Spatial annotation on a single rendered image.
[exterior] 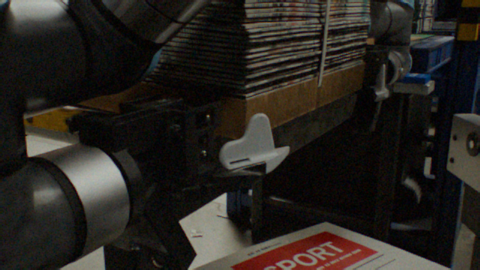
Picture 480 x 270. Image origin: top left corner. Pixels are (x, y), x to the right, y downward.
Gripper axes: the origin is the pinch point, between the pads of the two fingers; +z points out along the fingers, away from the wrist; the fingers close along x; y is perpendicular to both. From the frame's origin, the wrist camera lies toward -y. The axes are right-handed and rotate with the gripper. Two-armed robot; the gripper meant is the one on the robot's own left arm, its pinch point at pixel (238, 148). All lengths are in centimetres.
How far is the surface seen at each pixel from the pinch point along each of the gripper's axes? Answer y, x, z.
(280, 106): 4.0, -2.6, 5.2
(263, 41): 11.7, -2.9, 0.1
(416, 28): 4, 21, 198
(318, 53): 9.3, -3.1, 14.6
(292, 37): 11.7, -3.0, 6.8
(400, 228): -65, 6, 127
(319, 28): 12.3, -3.2, 14.2
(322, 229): 4.2, -17.9, -21.5
